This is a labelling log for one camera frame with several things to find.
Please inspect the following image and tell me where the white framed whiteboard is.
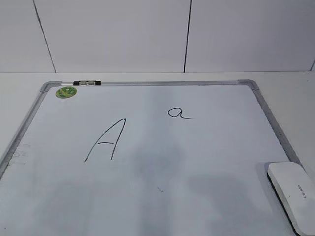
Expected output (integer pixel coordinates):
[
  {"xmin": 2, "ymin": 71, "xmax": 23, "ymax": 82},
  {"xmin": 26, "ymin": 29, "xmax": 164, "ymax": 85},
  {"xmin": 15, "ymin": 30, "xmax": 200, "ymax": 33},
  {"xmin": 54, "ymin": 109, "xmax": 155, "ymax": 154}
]
[{"xmin": 0, "ymin": 80, "xmax": 305, "ymax": 236}]

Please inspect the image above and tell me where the white whiteboard eraser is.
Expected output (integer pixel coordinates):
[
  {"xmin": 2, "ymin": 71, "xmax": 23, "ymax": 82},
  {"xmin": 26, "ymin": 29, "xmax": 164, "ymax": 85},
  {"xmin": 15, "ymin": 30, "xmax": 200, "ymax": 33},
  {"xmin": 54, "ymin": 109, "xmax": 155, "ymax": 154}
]
[{"xmin": 267, "ymin": 162, "xmax": 315, "ymax": 236}]

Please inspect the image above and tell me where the black whiteboard hanger clip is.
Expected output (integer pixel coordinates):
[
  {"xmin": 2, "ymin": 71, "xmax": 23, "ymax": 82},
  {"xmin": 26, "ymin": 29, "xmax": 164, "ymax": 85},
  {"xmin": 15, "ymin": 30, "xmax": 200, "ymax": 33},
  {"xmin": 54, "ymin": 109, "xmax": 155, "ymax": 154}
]
[{"xmin": 73, "ymin": 81, "xmax": 101, "ymax": 86}]

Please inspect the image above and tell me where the round green magnet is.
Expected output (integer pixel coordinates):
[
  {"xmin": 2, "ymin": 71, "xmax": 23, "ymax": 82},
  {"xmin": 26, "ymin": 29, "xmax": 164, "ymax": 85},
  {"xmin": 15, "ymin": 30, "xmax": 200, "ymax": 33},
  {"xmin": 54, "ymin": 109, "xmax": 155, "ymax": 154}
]
[{"xmin": 56, "ymin": 87, "xmax": 77, "ymax": 99}]

